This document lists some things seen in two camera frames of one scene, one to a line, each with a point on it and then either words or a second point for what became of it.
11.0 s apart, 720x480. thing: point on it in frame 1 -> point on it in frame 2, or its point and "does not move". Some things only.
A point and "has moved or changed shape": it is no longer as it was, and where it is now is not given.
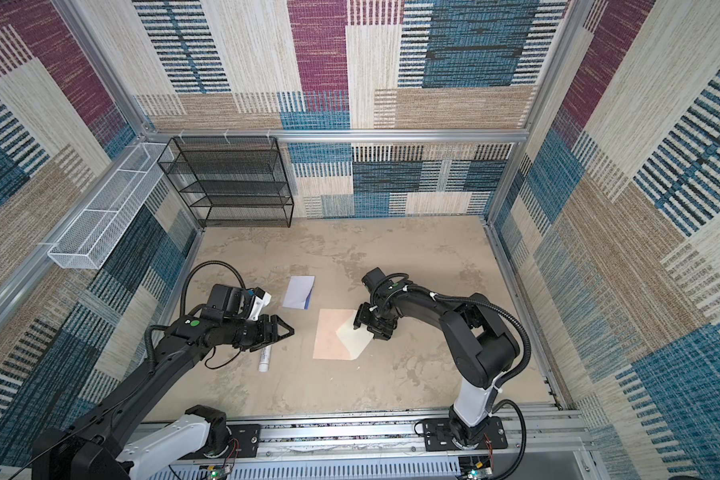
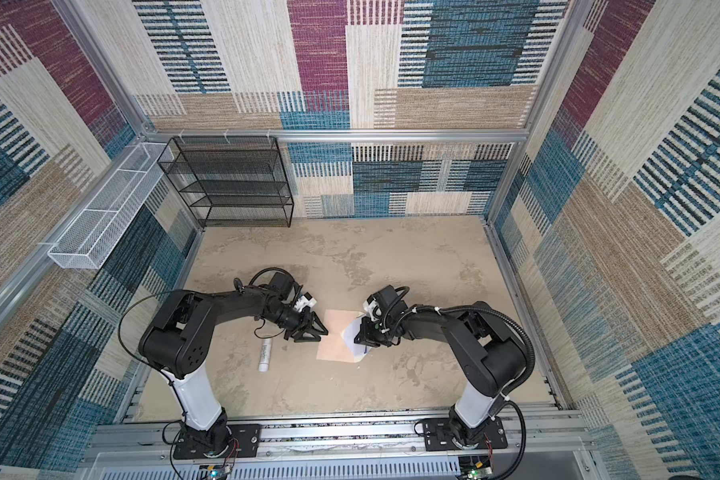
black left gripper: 266,337 -> 307,326
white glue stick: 265,358 does not move
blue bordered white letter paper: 299,291 has moved or changed shape
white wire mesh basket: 90,240 does not move
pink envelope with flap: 336,337 does not move
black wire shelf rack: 231,181 does not move
